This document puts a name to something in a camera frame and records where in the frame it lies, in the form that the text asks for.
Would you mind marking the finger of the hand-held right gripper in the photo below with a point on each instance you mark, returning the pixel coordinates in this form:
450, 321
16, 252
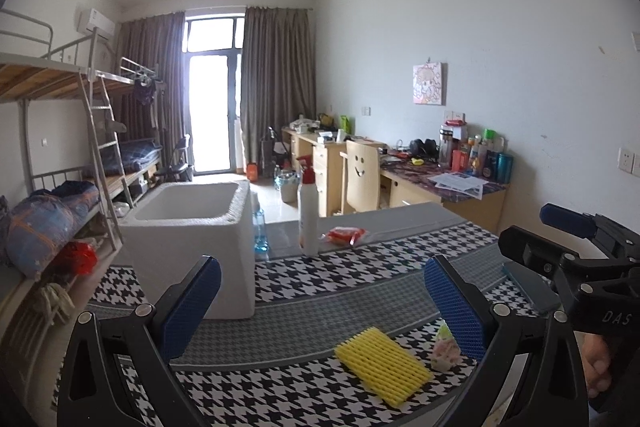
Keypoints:
567, 219
530, 249

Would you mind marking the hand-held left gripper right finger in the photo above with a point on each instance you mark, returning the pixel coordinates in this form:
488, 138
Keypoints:
455, 307

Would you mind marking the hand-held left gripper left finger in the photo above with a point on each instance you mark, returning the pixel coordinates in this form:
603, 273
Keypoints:
192, 302

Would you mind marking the small pastel plush toy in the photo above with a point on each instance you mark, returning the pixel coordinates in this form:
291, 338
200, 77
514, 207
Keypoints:
445, 352

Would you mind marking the white foam box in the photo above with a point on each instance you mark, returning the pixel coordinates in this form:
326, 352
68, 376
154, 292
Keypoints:
190, 247

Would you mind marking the yellow ribbed sponge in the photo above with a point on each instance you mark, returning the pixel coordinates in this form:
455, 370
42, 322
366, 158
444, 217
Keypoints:
380, 364

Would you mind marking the person's right hand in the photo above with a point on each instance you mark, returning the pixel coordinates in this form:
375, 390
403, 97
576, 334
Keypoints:
596, 367

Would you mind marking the wooden desk with drawers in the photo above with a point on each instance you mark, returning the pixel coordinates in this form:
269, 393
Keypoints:
475, 207
325, 167

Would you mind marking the blue liquid clear bottle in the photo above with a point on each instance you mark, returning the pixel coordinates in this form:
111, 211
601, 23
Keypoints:
260, 237

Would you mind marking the white printed papers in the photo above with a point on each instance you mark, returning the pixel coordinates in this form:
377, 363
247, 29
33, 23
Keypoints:
460, 183

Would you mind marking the row of toiletry bottles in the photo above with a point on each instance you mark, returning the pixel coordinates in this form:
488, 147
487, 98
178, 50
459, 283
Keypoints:
487, 162

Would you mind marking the white basin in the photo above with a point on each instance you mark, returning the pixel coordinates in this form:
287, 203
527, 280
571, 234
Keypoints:
122, 210

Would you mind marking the red plastic bag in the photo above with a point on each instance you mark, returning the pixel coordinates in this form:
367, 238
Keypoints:
75, 257

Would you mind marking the houndstooth tablecloth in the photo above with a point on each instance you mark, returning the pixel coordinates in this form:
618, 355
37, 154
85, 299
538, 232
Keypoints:
320, 292

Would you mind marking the red snack packet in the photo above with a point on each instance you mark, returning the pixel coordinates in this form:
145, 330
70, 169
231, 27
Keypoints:
345, 235

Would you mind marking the clear red lid water bottle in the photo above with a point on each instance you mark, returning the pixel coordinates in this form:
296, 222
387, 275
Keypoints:
446, 147

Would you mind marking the black folding chair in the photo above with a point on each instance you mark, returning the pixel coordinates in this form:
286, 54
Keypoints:
177, 167

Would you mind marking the beige crumpled cloth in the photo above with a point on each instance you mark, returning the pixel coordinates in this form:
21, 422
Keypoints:
56, 302

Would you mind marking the dark patterned desk cloth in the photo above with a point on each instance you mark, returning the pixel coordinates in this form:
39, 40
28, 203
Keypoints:
415, 174

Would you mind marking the orange container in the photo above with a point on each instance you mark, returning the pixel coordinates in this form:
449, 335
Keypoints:
252, 172

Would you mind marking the white lotion pump bottle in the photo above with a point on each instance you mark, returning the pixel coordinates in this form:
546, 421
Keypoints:
308, 217

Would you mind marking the white bucket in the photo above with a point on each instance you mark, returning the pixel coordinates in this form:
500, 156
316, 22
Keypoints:
286, 189

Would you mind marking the black headphones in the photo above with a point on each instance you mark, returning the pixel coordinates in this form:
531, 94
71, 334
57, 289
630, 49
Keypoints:
424, 148

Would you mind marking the dark blue folded quilt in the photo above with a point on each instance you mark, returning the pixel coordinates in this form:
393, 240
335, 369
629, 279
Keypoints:
140, 154

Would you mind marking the wooden smiley face chair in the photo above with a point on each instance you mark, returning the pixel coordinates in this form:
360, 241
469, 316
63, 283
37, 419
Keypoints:
361, 177

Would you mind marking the blue orange rolled quilt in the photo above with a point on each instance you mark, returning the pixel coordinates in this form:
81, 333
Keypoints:
45, 227

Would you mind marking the black bag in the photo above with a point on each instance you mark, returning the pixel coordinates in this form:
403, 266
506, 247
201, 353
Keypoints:
272, 149

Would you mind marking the grey metal bed ladder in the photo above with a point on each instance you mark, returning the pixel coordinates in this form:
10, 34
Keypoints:
107, 142

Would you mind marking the glass balcony door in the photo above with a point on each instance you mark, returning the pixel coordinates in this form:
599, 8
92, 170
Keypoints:
212, 107

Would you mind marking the green packet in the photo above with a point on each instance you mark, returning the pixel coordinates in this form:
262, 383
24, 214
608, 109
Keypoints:
345, 123

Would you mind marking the dark hanging clothes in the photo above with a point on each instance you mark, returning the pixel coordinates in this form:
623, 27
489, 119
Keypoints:
145, 92

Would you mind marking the brown curtain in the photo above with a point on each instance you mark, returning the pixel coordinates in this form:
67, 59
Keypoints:
277, 82
150, 52

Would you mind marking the grey metal bunk bed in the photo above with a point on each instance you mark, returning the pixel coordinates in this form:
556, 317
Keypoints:
40, 74
135, 72

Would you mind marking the white air conditioner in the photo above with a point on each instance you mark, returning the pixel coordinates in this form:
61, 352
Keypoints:
95, 24

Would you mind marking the pink cartoon wall poster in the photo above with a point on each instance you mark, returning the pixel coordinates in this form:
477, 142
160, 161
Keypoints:
429, 83

